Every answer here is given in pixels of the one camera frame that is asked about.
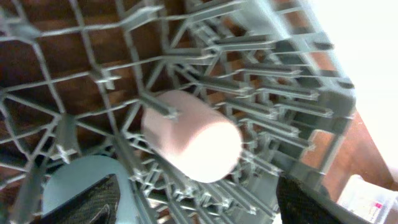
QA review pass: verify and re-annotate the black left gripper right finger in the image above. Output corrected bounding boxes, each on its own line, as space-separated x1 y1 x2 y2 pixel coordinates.
276 175 342 224

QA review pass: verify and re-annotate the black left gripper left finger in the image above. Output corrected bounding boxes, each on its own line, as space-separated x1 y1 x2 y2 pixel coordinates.
34 174 121 224

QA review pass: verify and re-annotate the pink plastic cup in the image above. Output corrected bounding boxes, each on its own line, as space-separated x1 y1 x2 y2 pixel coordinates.
141 90 243 183

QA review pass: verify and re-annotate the grey plastic dishwasher rack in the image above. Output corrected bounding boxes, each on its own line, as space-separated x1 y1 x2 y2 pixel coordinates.
1 1 355 223

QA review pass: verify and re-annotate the light blue plastic cup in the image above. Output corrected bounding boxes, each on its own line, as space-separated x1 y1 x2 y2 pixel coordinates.
42 156 138 223

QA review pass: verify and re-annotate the clear plastic bin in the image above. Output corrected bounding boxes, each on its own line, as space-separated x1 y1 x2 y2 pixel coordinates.
337 174 397 224

